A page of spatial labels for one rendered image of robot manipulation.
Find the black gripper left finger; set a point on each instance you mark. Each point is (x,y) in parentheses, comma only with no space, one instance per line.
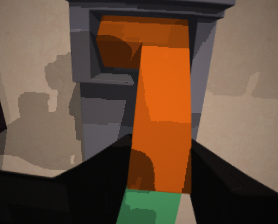
(90,193)

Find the orange l-shaped part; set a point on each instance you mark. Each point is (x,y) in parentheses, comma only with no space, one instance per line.
(160,158)

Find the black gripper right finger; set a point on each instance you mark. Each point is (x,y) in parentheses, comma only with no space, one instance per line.
(222,194)

